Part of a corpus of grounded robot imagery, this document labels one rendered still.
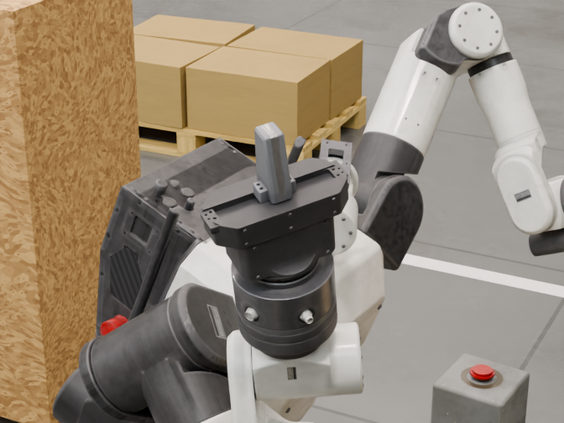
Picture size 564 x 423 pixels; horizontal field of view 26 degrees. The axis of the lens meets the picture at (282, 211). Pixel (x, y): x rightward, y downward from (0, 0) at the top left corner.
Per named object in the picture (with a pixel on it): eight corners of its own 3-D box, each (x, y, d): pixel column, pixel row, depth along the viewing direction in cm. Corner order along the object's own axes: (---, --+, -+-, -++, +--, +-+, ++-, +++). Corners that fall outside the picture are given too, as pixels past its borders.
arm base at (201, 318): (108, 447, 128) (61, 350, 130) (167, 420, 140) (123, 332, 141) (221, 387, 122) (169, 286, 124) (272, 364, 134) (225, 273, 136)
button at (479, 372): (475, 371, 199) (476, 360, 199) (498, 378, 197) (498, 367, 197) (465, 382, 196) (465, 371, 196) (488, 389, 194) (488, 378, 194)
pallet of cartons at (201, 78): (380, 126, 579) (383, 40, 562) (289, 186, 511) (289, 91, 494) (172, 86, 635) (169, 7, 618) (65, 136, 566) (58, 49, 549)
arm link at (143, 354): (129, 460, 127) (78, 341, 130) (173, 446, 135) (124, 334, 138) (216, 413, 122) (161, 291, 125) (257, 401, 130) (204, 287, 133)
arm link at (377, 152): (371, 159, 174) (335, 244, 171) (335, 127, 168) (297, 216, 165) (436, 165, 166) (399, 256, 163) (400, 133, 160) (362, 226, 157)
